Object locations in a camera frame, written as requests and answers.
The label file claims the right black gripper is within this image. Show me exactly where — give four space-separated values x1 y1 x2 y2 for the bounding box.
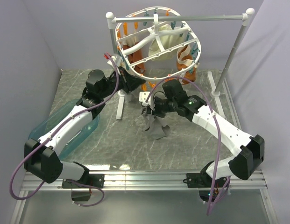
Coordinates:
147 96 177 118

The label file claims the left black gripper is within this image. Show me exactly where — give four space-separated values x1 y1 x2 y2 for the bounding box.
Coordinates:
99 66 146 99

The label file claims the white oval clip hanger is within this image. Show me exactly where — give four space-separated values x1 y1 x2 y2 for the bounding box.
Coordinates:
106 7 201 83

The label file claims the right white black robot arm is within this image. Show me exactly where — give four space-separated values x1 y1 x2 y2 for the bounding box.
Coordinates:
139 80 265 187

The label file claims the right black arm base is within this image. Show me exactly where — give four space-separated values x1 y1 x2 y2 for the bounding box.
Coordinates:
183 172 227 202

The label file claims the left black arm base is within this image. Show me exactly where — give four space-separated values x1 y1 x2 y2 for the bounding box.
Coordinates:
61 174 105 204

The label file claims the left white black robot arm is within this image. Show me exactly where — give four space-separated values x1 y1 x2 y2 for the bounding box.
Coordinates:
24 67 145 188

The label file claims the rust hanging underwear back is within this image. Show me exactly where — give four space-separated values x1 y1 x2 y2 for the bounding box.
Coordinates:
123 39 145 73

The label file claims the orange hanging underwear right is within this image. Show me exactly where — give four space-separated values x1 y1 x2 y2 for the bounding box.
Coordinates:
176 45 198 82

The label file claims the cream hanging underwear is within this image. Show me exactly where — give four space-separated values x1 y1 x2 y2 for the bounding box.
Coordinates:
148 24 183 61

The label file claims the teal plastic basin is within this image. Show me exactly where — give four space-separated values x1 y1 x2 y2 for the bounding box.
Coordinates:
28 99 100 160

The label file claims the silver white drying rack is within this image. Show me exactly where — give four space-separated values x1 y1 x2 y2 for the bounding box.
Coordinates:
105 7 255 120

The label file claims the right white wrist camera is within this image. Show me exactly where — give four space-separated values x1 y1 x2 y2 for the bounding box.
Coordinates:
139 91 154 107

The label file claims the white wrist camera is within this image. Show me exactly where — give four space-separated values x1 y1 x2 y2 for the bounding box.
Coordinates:
139 91 154 107
112 55 123 67

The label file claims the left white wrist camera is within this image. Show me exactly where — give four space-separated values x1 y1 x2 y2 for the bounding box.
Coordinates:
112 55 123 67

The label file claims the aluminium mounting rail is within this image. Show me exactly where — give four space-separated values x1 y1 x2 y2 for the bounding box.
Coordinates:
21 170 268 191

